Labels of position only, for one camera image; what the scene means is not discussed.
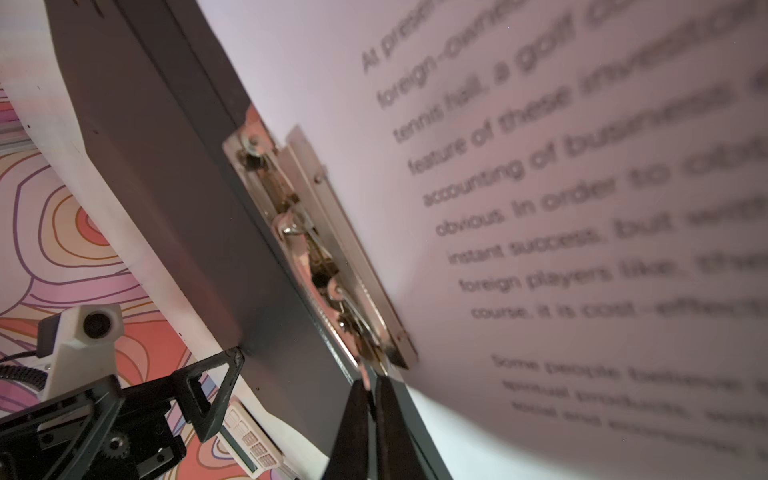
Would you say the orange black file folder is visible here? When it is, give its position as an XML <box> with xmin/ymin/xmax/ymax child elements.
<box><xmin>44</xmin><ymin>0</ymin><xmax>454</xmax><ymax>480</ymax></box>

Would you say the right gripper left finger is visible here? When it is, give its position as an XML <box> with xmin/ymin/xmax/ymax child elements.
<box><xmin>321</xmin><ymin>380</ymin><xmax>369</xmax><ymax>480</ymax></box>

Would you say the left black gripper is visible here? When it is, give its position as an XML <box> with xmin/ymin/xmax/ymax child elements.
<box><xmin>1</xmin><ymin>347</ymin><xmax>245</xmax><ymax>479</ymax></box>

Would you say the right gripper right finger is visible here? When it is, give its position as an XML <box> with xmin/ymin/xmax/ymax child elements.
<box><xmin>374</xmin><ymin>376</ymin><xmax>428</xmax><ymax>480</ymax></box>

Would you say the pink white calculator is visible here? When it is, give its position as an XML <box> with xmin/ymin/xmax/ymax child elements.
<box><xmin>217</xmin><ymin>400</ymin><xmax>285</xmax><ymax>479</ymax></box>

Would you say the printed paper sheet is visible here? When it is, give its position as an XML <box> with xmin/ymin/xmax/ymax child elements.
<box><xmin>201</xmin><ymin>1</ymin><xmax>767</xmax><ymax>479</ymax></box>

